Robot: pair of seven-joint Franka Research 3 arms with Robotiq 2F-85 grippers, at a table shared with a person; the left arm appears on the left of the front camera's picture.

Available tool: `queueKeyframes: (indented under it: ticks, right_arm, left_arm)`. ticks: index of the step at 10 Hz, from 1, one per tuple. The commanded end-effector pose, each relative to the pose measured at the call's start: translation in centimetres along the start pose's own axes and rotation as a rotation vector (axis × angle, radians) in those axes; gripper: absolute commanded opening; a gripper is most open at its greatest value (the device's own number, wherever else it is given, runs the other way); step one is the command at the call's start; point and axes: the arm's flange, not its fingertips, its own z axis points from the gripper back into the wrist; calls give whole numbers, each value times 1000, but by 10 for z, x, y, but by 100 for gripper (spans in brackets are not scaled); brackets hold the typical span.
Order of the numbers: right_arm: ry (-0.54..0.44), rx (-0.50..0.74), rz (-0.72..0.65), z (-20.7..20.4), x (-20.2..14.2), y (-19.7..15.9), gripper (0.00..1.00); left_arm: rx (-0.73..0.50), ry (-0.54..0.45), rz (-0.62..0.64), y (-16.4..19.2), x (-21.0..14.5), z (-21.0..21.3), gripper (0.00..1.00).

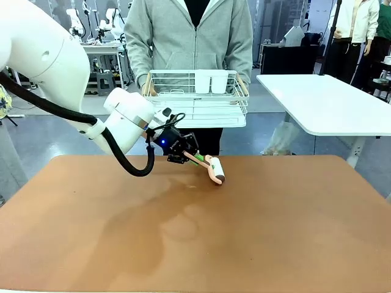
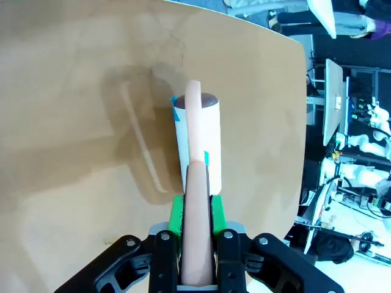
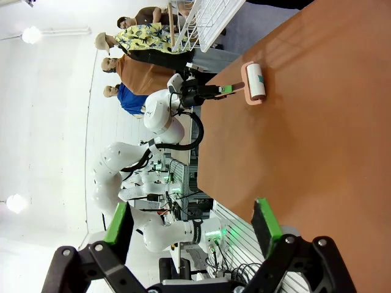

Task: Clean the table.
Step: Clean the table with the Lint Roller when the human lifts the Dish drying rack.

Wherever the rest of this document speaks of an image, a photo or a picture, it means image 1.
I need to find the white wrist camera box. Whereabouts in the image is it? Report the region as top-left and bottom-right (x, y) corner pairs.
(154, 107), (172, 125)

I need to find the white plastic cutlery cup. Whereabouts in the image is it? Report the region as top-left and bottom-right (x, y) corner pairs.
(194, 69), (212, 94)
(210, 70), (230, 94)

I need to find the person's right forearm grey sleeve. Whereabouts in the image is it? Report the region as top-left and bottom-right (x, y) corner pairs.
(124, 36), (153, 89)

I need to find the grey step stool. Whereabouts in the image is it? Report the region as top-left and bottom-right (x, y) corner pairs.
(96, 70), (117, 97)

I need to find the white wire dish rack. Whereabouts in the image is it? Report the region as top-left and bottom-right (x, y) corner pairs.
(142, 69), (250, 128)

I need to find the white background workbench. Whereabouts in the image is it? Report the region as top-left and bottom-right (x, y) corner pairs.
(79, 42), (126, 90)

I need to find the thin black camera cable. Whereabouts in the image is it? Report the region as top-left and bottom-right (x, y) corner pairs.
(145, 112), (186, 144)

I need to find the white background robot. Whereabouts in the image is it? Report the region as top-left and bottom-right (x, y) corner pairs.
(65, 8), (85, 39)
(97, 7), (123, 41)

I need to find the white side table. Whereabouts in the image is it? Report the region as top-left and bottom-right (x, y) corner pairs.
(256, 74), (391, 169)

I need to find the black tripod pole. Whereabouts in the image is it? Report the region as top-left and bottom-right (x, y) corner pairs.
(319, 0), (343, 76)

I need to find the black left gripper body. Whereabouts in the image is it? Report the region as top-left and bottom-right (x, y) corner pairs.
(152, 123), (187, 156)

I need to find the clear plastic bag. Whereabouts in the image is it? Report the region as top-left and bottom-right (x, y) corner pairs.
(261, 120), (302, 156)

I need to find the person's left forearm grey sleeve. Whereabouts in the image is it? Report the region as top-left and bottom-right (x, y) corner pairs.
(224, 42), (254, 87)

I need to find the pink lint roller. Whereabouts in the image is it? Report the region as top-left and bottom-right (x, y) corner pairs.
(183, 151), (226, 186)

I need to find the person in white jacket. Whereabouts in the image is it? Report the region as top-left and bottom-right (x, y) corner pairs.
(328, 0), (380, 90)

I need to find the white device on monitor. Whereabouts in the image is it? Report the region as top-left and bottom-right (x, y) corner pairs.
(280, 26), (305, 47)

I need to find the black corrugated cable conduit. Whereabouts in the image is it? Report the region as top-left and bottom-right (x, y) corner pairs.
(0, 71), (156, 177)

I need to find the person in grey hoodie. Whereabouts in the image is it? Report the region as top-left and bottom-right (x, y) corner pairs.
(123, 0), (254, 156)

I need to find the black monitor screen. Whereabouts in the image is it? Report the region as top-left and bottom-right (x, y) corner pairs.
(261, 44), (319, 75)

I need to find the person in green top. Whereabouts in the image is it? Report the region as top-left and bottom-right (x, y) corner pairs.
(363, 0), (391, 81)

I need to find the yellow patterned cloth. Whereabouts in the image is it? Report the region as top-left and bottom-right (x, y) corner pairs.
(0, 85), (13, 120)

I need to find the person's right hand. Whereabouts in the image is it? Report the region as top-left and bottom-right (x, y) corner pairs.
(141, 82), (158, 97)

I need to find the white ribbed drain tray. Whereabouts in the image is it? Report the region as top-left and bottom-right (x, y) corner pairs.
(152, 106), (247, 128)

